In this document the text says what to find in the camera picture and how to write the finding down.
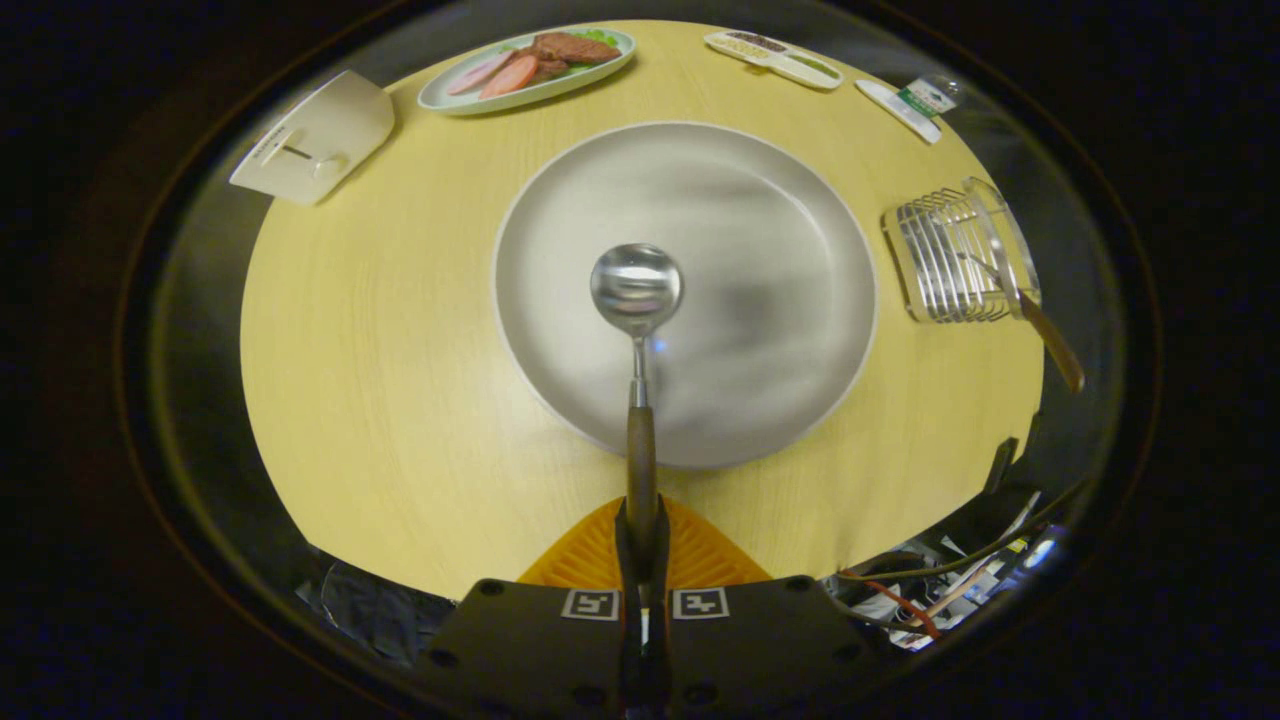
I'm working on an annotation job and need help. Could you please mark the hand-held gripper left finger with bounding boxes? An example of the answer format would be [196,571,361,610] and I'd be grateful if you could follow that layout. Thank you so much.
[415,497,643,720]

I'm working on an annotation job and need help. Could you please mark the pile of papers and cables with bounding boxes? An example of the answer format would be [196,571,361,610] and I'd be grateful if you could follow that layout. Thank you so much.
[825,490,1071,653]

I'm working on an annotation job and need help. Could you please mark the red ham slice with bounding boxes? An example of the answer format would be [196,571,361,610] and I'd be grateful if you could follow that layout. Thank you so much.
[479,55,541,101]

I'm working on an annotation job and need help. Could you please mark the orange cable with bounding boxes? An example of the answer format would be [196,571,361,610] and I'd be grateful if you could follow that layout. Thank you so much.
[858,578,943,641]

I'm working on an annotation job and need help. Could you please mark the large round grey plate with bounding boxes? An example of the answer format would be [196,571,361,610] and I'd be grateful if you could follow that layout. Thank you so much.
[492,121,879,471]

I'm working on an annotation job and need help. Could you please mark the metal spoon with wooden handle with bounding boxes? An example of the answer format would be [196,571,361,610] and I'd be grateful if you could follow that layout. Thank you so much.
[589,243,685,563]

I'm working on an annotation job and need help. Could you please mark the clear plastic bottle green label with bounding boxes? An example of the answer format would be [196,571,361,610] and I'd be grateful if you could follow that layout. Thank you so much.
[896,73,966,120]

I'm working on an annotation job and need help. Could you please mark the metal wire cutlery rack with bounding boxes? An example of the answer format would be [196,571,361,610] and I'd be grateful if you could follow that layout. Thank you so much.
[881,177,1042,325]

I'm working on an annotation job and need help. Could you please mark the dark cloth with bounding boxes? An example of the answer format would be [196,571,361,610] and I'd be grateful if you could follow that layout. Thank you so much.
[295,558,457,669]

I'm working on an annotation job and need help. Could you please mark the white divided condiment tray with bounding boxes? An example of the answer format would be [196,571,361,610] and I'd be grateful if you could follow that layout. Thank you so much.
[704,30,844,91]

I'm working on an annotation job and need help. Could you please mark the pale pink ham slice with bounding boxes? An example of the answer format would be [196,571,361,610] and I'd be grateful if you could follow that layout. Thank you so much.
[446,52,515,97]

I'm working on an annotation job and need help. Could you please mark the metal utensil with wooden handle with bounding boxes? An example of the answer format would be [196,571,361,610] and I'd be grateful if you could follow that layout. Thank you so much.
[960,250,1086,394]

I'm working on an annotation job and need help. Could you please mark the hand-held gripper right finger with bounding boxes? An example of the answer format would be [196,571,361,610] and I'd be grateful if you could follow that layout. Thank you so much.
[642,495,879,720]

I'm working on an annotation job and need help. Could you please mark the brown cooked meat slice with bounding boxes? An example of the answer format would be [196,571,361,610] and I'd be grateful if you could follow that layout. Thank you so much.
[530,31,623,68]

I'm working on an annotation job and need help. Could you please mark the oval pale green plate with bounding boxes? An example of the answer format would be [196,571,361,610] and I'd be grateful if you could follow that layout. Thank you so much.
[417,26,637,116]

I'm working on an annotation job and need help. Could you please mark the white napkin holder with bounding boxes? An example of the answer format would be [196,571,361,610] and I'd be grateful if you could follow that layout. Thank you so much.
[229,70,395,207]

